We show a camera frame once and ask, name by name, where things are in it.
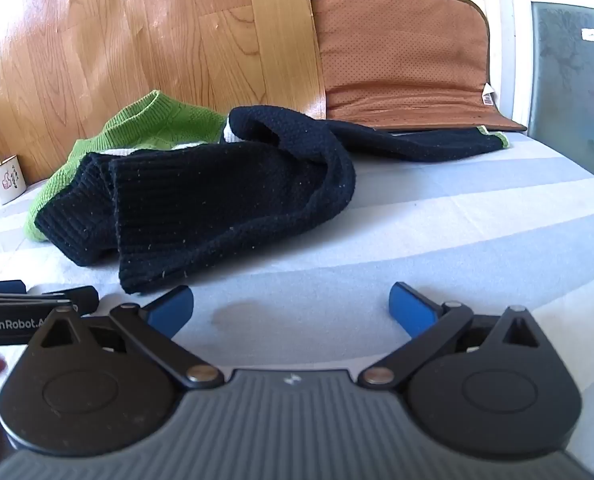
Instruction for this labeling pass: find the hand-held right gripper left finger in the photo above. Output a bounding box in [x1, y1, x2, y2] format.
[40, 284, 225, 390]

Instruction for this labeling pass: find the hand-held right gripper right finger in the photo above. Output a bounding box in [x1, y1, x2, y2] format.
[359, 282, 545, 390]

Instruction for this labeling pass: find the navy and green knit sweater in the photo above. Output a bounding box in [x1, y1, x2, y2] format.
[23, 89, 512, 296]

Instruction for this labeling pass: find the striped bed sheet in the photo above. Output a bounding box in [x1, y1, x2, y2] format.
[0, 127, 594, 476]

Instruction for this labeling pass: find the white enamel mug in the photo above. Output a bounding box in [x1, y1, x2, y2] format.
[0, 155, 27, 206]

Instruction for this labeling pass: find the brown seat cushion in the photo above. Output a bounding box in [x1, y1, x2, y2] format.
[309, 0, 529, 134]

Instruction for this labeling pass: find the wood-pattern vinyl sheet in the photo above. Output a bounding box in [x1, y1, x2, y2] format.
[0, 0, 329, 184]

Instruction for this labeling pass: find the glass door with white frame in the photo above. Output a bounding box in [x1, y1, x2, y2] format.
[497, 0, 594, 181]

